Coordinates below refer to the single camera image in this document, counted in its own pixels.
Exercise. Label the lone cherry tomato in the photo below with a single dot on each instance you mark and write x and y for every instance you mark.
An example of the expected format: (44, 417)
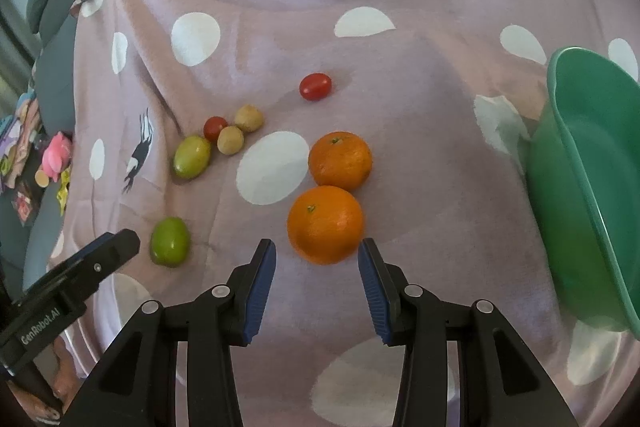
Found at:
(315, 86)

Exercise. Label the tan longan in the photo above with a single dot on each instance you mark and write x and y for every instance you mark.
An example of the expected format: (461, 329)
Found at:
(230, 140)
(248, 118)

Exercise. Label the green plastic bowl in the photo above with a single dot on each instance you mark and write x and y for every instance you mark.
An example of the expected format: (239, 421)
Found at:
(583, 183)

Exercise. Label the green plum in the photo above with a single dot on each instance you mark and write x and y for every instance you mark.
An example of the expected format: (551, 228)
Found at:
(170, 242)

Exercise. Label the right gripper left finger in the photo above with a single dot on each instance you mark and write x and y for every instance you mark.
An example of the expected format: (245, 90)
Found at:
(134, 383)

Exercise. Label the near tan longan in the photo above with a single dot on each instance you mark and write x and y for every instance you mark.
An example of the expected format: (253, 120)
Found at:
(230, 140)

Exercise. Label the yellow snack packet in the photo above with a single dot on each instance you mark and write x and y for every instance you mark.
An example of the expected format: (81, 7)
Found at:
(63, 189)

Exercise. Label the pink plush toy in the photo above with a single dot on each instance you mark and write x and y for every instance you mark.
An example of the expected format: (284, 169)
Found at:
(56, 157)

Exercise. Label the yellow-green plum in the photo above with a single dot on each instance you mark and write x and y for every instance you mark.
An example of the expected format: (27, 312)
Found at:
(191, 157)

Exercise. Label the grey sofa cushion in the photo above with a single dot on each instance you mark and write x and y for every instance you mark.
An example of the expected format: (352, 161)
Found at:
(54, 87)

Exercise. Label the cherry tomato by longans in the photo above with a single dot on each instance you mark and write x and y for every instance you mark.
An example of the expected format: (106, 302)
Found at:
(212, 128)

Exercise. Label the pink polka dot blanket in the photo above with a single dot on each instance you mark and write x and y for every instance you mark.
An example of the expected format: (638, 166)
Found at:
(446, 94)

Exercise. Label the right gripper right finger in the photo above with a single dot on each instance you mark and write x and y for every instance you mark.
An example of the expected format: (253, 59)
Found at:
(501, 381)

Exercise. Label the far tan longan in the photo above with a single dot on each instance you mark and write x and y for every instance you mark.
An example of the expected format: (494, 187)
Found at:
(248, 118)

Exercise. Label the orange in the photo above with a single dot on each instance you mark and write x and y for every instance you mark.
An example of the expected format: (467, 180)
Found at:
(341, 159)
(325, 225)

